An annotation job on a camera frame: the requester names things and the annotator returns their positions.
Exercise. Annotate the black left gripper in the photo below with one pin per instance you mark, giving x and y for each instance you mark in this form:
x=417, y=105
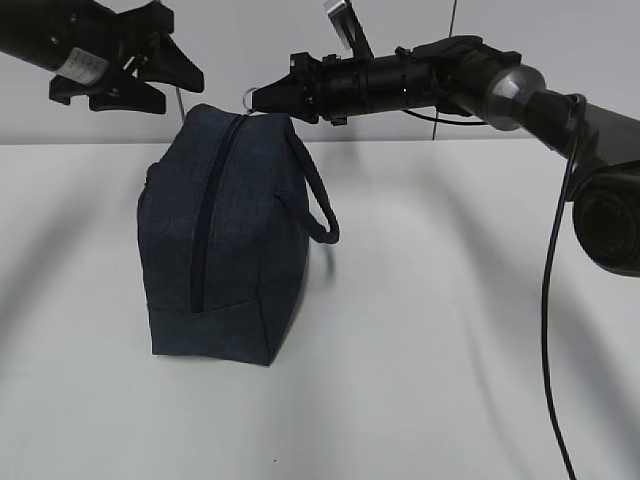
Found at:
x=108, y=48

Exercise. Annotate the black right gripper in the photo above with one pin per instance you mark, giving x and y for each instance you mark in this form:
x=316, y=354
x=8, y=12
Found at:
x=331, y=89

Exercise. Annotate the dark blue lunch bag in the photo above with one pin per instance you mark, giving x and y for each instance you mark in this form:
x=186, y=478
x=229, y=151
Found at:
x=224, y=224

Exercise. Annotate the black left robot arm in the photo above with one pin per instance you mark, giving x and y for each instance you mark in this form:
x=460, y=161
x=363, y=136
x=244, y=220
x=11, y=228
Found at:
x=34, y=32

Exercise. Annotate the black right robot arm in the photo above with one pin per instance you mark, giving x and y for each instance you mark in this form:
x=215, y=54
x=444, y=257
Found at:
x=463, y=76

